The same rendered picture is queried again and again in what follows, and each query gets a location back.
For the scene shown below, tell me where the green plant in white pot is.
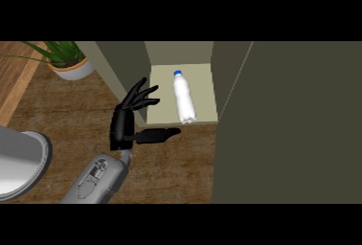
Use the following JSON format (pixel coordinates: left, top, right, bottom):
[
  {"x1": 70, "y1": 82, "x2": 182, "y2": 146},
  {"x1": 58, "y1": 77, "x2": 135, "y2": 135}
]
[{"x1": 5, "y1": 40, "x2": 97, "y2": 81}]

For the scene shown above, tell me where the olive open cabinet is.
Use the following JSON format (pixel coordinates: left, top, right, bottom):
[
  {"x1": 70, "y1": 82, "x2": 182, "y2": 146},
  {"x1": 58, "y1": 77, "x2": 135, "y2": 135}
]
[{"x1": 76, "y1": 40, "x2": 255, "y2": 126}]

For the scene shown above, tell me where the clear water bottle blue cap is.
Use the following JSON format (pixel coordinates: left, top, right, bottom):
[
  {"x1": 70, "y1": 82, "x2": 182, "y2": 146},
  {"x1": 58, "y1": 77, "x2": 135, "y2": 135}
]
[{"x1": 172, "y1": 70, "x2": 199, "y2": 124}]

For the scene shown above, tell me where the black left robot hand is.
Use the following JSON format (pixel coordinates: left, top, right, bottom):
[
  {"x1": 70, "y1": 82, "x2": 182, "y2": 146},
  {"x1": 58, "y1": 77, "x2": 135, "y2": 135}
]
[{"x1": 110, "y1": 77, "x2": 182, "y2": 151}]

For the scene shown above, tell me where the dark grey cabinet door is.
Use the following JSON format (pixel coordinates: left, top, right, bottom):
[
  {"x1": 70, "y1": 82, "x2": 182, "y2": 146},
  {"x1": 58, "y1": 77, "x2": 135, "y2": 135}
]
[{"x1": 213, "y1": 40, "x2": 362, "y2": 205}]

